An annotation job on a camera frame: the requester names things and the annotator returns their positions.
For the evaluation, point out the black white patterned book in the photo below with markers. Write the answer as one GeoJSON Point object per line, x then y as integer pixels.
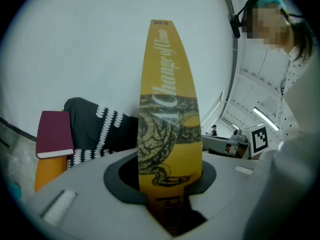
{"type": "Point", "coordinates": [82, 124]}

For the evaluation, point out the person's face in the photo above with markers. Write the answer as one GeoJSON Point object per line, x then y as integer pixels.
{"type": "Point", "coordinates": [267, 26]}

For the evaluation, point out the ceiling light strip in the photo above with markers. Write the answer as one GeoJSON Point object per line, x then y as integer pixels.
{"type": "Point", "coordinates": [265, 117]}

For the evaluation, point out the maroon book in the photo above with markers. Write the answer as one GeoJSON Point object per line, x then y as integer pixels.
{"type": "Point", "coordinates": [53, 134]}

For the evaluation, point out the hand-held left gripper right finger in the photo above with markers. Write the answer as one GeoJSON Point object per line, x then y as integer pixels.
{"type": "Point", "coordinates": [230, 184]}

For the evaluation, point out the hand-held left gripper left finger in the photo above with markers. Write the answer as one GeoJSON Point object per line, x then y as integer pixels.
{"type": "Point", "coordinates": [95, 204]}

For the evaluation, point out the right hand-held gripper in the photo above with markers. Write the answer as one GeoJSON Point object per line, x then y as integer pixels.
{"type": "Point", "coordinates": [258, 139]}

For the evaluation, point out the teal hair clip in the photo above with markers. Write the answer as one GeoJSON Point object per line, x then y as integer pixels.
{"type": "Point", "coordinates": [271, 1]}

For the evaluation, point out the black head camera mount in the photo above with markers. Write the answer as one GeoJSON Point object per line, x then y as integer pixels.
{"type": "Point", "coordinates": [235, 25]}

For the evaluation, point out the yellow book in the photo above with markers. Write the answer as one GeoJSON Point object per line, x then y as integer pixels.
{"type": "Point", "coordinates": [167, 109]}

